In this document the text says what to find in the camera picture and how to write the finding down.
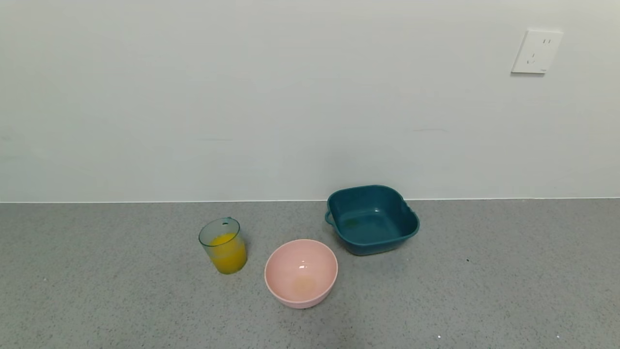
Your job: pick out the orange liquid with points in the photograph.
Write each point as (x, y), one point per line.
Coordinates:
(228, 257)

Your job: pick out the clear plastic measuring cup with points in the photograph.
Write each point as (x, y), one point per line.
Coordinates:
(220, 229)

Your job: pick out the pink bowl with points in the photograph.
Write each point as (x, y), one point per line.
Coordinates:
(300, 276)

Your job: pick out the white wall socket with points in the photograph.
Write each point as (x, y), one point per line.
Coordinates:
(536, 52)

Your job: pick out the teal square plastic basin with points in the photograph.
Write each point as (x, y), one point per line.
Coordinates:
(373, 223)

